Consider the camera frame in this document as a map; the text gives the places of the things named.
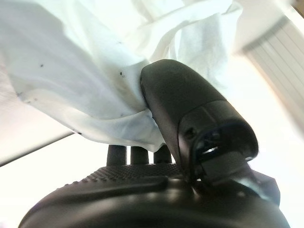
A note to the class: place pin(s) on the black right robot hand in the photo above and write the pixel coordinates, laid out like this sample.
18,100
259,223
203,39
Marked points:
190,99

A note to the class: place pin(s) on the white garment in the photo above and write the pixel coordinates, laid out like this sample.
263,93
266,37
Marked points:
83,71

